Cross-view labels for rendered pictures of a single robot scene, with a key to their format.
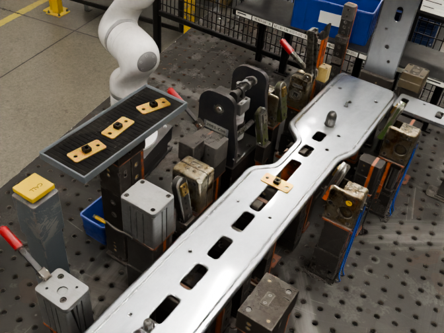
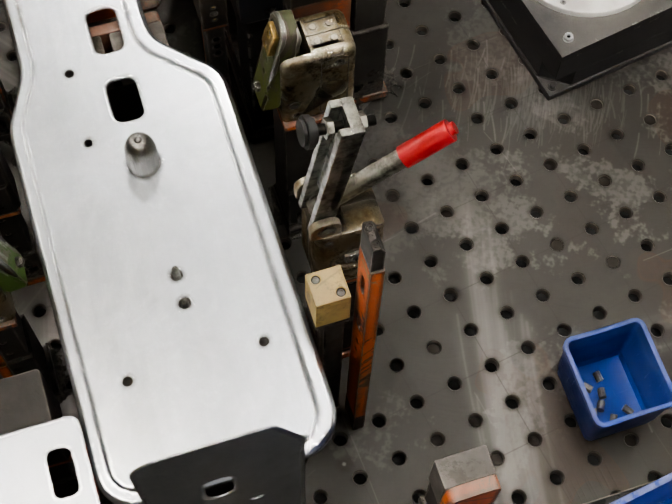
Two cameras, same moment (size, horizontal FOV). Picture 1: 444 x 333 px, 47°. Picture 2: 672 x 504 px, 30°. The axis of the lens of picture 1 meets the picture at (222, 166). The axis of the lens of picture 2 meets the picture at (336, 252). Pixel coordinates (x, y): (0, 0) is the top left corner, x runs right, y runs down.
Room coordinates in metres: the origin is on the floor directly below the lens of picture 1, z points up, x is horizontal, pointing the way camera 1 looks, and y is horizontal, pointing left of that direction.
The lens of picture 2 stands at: (1.83, -0.64, 2.10)
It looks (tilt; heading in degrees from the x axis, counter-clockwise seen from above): 66 degrees down; 130
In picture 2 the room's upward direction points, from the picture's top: 3 degrees clockwise
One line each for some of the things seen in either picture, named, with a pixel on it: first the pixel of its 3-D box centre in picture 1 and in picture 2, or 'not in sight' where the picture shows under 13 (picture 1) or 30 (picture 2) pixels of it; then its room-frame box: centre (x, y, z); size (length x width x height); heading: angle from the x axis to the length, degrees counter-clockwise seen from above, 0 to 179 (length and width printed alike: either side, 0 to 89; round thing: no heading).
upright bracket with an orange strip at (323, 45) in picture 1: (313, 89); (362, 342); (1.59, -0.30, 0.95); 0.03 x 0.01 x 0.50; 150
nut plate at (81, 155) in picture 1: (86, 149); not in sight; (0.88, 0.31, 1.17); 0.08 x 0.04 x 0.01; 140
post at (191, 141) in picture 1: (188, 195); not in sight; (1.04, 0.08, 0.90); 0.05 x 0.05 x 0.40; 60
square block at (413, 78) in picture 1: (400, 113); not in sight; (1.59, -0.63, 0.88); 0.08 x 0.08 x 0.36; 60
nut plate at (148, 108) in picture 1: (153, 104); not in sight; (1.08, 0.19, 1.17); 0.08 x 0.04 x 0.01; 132
